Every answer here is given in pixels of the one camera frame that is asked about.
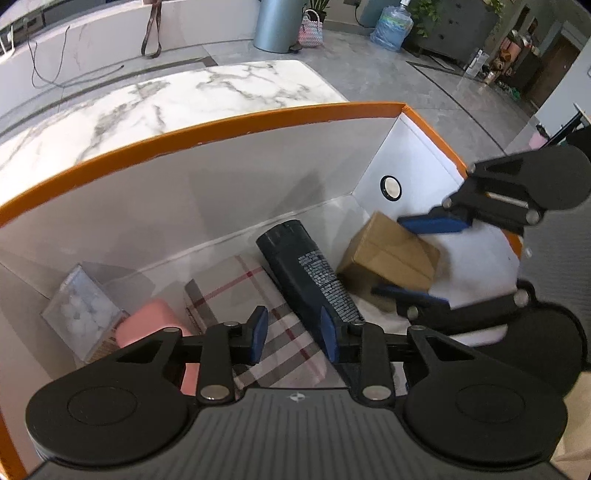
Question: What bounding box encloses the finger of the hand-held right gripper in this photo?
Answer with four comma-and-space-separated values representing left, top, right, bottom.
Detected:
371, 278, 537, 334
396, 154, 544, 236

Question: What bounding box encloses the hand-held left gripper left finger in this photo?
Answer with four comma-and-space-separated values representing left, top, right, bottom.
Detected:
109, 305, 270, 402

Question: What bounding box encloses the brown cardboard box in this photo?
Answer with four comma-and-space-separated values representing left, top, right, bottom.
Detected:
335, 211, 441, 315

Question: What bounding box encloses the brown strap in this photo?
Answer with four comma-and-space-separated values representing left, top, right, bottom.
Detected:
140, 0, 163, 59

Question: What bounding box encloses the orange storage box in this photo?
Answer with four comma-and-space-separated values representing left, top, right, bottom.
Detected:
0, 102, 525, 480

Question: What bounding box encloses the plaid glasses case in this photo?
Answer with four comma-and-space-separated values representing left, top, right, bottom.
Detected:
183, 254, 350, 390

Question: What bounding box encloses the black cable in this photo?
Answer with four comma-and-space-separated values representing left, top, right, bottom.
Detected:
24, 23, 126, 89

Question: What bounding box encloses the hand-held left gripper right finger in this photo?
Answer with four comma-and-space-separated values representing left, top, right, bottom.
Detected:
319, 306, 485, 402

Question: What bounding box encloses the clear plastic box of cotton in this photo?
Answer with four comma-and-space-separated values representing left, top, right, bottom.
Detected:
41, 263, 130, 363

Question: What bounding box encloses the black bottle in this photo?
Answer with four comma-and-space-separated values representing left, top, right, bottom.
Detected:
256, 220, 366, 352

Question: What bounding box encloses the grey cabinet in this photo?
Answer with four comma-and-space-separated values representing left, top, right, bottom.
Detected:
405, 0, 502, 64

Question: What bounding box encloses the blue-grey trash can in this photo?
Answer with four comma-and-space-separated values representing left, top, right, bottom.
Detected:
252, 0, 308, 53

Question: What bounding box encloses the blue water jug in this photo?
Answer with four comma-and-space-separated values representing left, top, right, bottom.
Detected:
370, 4, 414, 52

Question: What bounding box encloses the woven pastel bag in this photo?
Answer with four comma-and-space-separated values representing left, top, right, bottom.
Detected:
297, 9, 327, 49

